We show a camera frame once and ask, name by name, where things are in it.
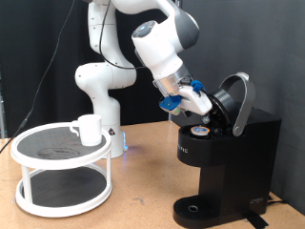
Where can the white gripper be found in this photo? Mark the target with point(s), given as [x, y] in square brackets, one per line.
[195, 101]

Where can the white coffee pod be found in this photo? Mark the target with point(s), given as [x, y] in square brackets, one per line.
[200, 130]

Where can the black Keurig coffee machine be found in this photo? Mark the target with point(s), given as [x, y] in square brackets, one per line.
[238, 165]

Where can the white mug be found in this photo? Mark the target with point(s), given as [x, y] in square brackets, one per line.
[90, 130]

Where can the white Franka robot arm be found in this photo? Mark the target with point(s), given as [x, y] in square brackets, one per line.
[105, 76]

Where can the dark grey partition panel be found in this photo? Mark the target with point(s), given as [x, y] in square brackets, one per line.
[279, 47]

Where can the black tape strip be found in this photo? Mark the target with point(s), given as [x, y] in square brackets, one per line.
[257, 221]

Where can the silver vertical pole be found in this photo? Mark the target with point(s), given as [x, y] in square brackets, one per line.
[179, 2]

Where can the white two-tier turntable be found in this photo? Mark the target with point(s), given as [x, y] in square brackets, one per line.
[63, 187]

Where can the black backdrop curtain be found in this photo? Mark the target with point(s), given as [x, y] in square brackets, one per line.
[12, 47]

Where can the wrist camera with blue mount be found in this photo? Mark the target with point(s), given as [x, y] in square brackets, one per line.
[170, 102]

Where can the grey metal post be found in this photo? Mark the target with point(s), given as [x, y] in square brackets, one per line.
[2, 120]

